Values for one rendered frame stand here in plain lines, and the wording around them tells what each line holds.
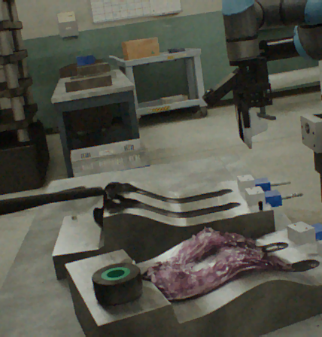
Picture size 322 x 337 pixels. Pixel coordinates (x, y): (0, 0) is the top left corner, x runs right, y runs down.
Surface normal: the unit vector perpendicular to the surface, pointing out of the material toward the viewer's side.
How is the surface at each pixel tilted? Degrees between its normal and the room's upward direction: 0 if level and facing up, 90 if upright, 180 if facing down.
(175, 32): 90
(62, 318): 0
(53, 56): 90
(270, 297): 90
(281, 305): 90
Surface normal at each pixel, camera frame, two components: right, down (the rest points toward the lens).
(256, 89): 0.06, 0.25
